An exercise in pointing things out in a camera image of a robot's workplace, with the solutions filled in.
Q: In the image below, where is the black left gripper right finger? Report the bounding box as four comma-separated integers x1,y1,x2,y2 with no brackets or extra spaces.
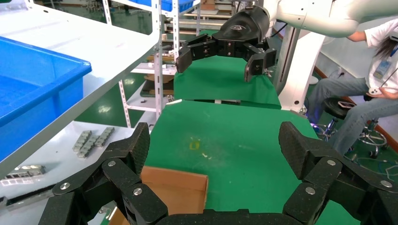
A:
278,121,398,225

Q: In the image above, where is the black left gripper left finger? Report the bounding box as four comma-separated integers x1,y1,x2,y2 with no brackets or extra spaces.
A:
38,122,168,225

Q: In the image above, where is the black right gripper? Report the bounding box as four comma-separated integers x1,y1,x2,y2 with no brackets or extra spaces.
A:
175,5,277,83

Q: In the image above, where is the shallow cardboard box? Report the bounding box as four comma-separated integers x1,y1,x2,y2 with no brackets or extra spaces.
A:
108,166,209,225

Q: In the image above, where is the blue plastic tray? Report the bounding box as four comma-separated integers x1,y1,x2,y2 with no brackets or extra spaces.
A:
0,36,92,163

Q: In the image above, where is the person left hand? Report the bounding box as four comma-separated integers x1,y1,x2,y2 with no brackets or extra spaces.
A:
377,87,398,100

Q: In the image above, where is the small notched metal strip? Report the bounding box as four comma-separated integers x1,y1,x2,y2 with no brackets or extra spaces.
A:
94,127,115,148
77,135,100,159
72,130,92,152

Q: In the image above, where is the white background shelf rack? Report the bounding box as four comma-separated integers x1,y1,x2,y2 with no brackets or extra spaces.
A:
102,0,203,114

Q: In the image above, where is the black round stool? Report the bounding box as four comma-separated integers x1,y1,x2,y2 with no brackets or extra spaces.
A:
317,97,389,159

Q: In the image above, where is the white flat shelf board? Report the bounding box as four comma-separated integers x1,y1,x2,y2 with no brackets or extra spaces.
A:
0,120,138,225

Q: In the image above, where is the seated person white shirt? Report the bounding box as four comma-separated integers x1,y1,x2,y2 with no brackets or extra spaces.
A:
306,18,398,156

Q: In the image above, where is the perforated white angle strut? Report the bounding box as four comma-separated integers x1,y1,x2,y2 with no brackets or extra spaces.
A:
118,0,164,128

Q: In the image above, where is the white robot torso column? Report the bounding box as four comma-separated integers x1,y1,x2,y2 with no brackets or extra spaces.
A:
273,23,326,113

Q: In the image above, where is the blue background storage bin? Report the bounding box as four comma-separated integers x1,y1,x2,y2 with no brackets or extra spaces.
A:
129,0,195,13

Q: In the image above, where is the blue id badge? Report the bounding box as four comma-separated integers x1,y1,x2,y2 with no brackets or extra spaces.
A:
373,60,392,81

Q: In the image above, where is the white ribbed shelf board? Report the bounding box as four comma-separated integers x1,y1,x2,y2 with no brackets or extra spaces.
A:
0,0,161,180

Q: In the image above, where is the long slotted metal rail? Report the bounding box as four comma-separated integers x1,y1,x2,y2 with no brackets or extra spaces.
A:
0,165,47,188

